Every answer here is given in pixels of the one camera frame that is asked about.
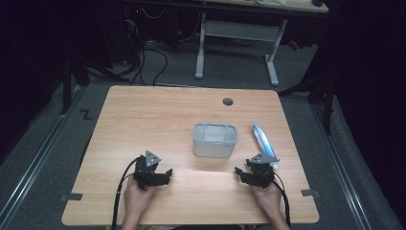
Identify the small red object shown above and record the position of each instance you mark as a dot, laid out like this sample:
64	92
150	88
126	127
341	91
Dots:
294	45

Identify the black curtain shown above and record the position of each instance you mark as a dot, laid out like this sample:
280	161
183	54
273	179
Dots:
373	80
32	48

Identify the grey white toothbrush holder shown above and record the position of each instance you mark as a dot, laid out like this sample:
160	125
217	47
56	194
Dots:
214	147

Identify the small black desk object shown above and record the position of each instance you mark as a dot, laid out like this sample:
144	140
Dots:
318	3

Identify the person's right hand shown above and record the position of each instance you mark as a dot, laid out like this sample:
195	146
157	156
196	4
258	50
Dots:
269	199

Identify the wooden desk with white frame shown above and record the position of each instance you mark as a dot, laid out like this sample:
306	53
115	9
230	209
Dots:
237	30

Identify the blue white toothpaste tube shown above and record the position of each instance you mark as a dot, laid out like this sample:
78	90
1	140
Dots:
263	142

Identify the grey tape piece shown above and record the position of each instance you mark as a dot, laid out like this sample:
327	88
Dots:
309	193
72	196

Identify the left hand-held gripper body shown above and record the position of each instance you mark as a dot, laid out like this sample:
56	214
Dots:
145	172

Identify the person's left hand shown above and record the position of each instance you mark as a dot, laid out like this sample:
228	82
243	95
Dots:
137	199

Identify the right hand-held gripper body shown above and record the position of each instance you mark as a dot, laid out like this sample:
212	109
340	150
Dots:
261	174

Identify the black metal stand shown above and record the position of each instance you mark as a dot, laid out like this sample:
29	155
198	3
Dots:
66	86
328	102

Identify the metal floor rail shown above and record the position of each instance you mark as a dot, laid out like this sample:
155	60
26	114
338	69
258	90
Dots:
344	172
35	166

